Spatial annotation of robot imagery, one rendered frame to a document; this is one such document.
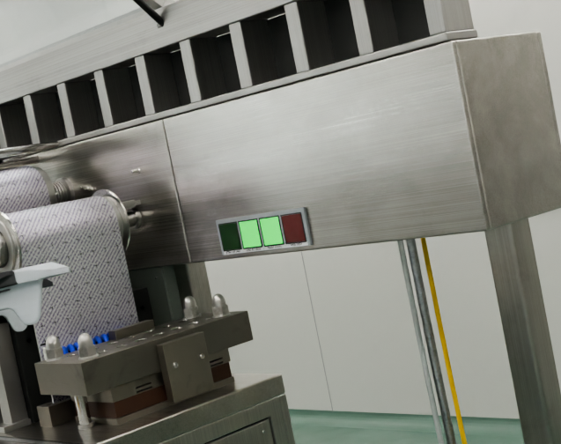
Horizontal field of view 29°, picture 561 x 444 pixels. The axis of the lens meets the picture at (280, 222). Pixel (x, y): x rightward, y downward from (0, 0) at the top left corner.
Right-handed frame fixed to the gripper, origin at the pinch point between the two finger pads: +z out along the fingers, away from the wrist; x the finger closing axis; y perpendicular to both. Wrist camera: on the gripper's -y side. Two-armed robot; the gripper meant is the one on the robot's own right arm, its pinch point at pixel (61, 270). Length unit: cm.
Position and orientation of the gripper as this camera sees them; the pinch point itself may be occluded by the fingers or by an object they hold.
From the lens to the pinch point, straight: 125.4
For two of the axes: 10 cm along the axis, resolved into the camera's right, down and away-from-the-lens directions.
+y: 2.4, 9.7, -0.8
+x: 3.2, -1.5, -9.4
